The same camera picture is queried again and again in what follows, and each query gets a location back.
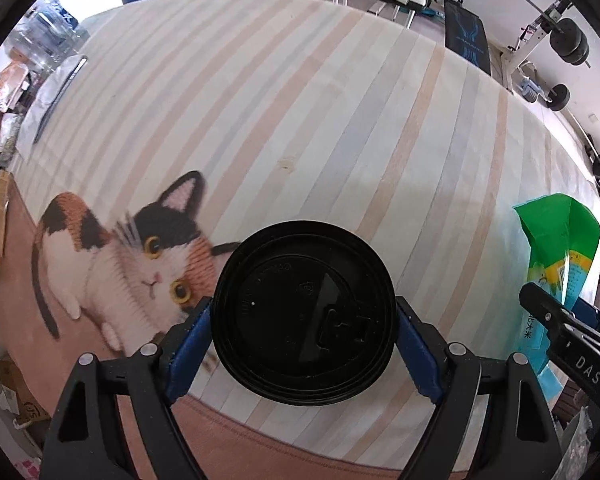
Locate green rice bag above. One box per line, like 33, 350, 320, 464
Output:
512, 192, 600, 411

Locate water bottle pack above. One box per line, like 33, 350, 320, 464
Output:
17, 0, 91, 68

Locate striped cat print tablecloth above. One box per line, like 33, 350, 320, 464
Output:
0, 0, 600, 480

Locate cardboard box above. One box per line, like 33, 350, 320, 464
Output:
0, 357, 53, 429

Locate clear plastic bag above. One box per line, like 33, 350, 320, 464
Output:
555, 404, 597, 480

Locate black weight plates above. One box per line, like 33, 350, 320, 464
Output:
550, 19, 590, 67

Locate white pouch black zipper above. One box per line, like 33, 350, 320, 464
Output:
15, 55, 89, 154

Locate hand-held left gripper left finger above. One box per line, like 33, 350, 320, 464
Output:
39, 296, 216, 480

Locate pile of snack packages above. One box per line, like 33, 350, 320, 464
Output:
0, 57, 33, 163

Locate dark wooden chair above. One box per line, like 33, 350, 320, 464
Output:
550, 379, 592, 427

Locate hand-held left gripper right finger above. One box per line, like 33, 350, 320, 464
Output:
394, 296, 563, 480

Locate black weight bench pad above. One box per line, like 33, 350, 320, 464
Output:
442, 0, 492, 77

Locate pink patterned bag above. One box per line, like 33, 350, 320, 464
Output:
17, 455, 48, 480

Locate black cup lid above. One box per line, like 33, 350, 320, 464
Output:
211, 220, 397, 407

